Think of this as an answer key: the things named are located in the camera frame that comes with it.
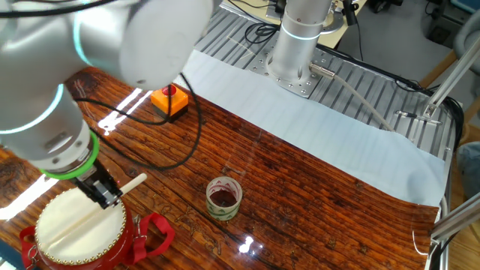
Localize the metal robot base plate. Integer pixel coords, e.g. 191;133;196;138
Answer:
247;44;338;99

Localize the white cloth sheet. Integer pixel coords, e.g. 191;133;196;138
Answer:
174;48;448;208

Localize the dark equipment box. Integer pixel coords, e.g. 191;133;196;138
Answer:
427;14;457;48

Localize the slanted aluminium profile bar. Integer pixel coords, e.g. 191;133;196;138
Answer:
421;40;480;121

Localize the green wrist adapter ring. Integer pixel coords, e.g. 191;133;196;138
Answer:
39;130;101;181

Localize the glossy wood pattern mat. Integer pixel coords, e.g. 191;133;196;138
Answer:
0;67;440;270

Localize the short aluminium profile bar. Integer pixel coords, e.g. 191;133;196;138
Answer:
430;194;480;245

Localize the black camera cable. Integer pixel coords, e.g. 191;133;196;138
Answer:
0;0;204;172

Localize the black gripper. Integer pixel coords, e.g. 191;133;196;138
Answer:
70;159;123;209

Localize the black mount post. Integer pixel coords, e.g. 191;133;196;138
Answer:
341;0;359;27

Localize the white wooden drumstick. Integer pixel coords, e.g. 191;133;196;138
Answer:
48;172;149;245

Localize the beige hose with metal plug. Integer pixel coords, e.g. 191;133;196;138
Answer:
309;62;395;132

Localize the orange emergency stop button box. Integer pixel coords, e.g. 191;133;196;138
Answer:
150;84;190;124

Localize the red ribbon strap loop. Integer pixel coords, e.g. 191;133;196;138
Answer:
19;225;38;270
125;212;176;266

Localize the printed tape roll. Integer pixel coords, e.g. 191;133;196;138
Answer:
205;175;244;222

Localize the metal strap ring clasp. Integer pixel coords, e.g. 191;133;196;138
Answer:
133;213;143;239

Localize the red drum with white skin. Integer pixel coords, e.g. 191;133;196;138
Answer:
34;185;135;270

